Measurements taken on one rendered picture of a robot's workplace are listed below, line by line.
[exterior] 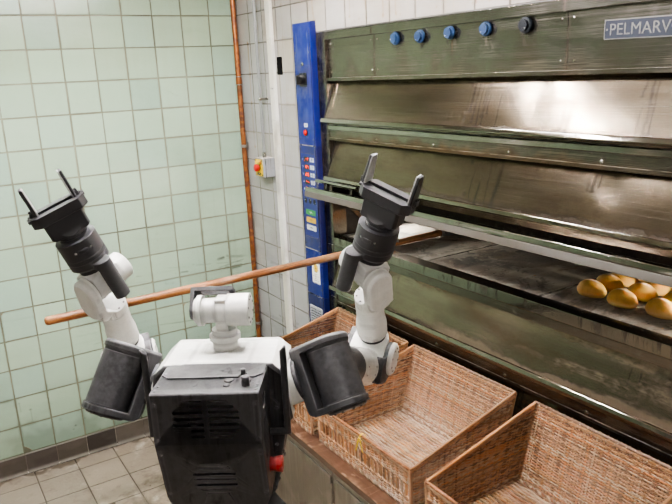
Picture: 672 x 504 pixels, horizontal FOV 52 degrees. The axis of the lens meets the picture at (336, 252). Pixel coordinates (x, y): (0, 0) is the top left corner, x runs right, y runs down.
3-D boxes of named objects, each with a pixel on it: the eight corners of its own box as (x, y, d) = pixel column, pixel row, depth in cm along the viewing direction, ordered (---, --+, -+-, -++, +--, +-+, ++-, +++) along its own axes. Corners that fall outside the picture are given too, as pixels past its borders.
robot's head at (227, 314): (249, 340, 137) (246, 298, 135) (199, 342, 138) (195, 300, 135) (254, 328, 144) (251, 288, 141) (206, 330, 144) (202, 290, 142)
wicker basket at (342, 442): (415, 403, 286) (414, 341, 279) (519, 463, 240) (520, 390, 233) (316, 441, 261) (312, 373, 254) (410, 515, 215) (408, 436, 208)
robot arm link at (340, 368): (376, 391, 145) (359, 393, 132) (337, 405, 147) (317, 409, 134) (358, 339, 148) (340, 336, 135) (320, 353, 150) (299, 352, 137)
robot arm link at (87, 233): (23, 213, 145) (53, 258, 151) (29, 226, 137) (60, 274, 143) (78, 184, 148) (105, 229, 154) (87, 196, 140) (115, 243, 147)
